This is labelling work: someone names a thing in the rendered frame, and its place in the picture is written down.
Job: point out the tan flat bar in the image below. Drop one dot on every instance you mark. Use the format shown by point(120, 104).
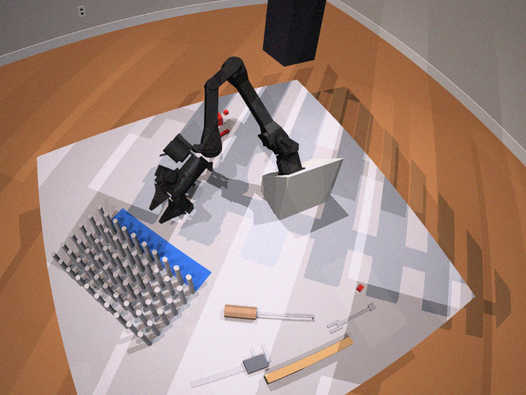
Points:
point(307, 361)

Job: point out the blue tape strip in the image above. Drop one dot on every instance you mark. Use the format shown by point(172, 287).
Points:
point(175, 257)

